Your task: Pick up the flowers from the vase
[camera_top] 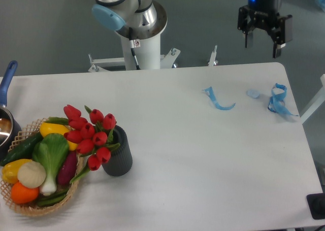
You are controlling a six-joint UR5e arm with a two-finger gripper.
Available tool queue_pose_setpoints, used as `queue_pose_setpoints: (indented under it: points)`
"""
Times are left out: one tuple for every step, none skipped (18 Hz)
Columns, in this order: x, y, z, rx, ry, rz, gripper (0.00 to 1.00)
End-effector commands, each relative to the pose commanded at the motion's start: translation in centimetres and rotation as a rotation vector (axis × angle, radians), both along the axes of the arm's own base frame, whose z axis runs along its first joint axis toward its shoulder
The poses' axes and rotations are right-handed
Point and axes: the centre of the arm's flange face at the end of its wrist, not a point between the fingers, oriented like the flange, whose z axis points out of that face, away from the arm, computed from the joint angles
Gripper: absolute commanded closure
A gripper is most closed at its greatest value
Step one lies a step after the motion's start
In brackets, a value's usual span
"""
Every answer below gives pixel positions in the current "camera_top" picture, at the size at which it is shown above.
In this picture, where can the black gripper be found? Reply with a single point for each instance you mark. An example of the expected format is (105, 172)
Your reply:
(264, 15)

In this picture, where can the dark grey ribbed vase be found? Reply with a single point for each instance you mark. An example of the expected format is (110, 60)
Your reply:
(121, 159)

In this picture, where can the small light blue cap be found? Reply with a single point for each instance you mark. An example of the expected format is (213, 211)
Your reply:
(252, 93)

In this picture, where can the tangled blue ribbon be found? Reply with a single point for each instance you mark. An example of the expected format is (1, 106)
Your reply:
(276, 101)

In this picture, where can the blue ribbon strip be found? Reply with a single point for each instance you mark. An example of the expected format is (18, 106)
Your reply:
(210, 93)

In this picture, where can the black device at edge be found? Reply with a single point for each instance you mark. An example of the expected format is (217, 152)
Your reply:
(316, 205)

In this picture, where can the red tulip bouquet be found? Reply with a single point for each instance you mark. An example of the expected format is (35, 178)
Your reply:
(94, 137)

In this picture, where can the yellow squash toy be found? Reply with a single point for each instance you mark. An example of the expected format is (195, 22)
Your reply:
(51, 128)

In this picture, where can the purple sweet potato toy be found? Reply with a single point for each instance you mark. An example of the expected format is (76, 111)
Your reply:
(68, 169)

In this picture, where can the green bok choy toy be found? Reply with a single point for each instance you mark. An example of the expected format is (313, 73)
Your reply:
(51, 153)

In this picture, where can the green cucumber toy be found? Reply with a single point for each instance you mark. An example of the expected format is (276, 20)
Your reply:
(23, 150)

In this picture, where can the white onion toy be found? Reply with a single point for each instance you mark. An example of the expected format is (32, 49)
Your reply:
(31, 174)

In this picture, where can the green bean pods toy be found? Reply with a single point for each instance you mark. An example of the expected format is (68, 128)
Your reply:
(52, 199)

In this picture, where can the woven wicker basket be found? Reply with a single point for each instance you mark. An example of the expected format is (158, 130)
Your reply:
(31, 209)

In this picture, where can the yellow bell pepper toy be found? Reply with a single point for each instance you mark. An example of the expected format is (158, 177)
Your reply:
(10, 170)

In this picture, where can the orange fruit toy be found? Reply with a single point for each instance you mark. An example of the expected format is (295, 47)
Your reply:
(22, 195)

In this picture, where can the white frame at right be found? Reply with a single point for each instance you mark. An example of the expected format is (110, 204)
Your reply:
(313, 104)

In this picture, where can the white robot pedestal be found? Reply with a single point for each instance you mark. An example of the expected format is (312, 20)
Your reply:
(138, 54)

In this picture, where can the blue handled saucepan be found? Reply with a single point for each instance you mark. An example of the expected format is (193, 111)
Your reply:
(9, 126)

